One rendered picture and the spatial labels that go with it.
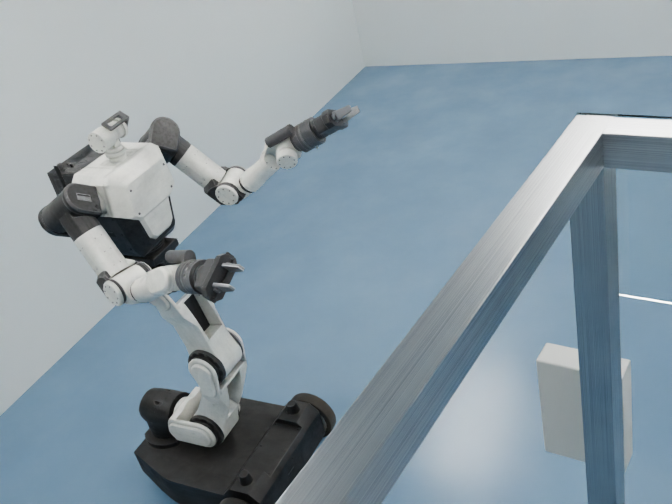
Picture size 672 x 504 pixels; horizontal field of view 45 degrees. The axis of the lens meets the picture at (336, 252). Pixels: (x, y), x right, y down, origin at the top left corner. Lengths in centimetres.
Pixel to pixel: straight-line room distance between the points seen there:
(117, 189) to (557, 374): 136
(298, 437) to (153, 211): 104
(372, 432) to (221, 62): 451
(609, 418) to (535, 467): 143
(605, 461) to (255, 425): 174
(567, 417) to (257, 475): 144
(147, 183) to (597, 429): 147
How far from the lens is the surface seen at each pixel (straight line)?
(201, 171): 265
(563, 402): 172
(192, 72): 496
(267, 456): 300
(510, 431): 315
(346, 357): 361
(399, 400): 82
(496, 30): 641
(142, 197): 246
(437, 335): 89
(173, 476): 311
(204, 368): 273
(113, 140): 245
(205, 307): 274
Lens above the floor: 225
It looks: 31 degrees down
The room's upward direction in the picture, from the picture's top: 14 degrees counter-clockwise
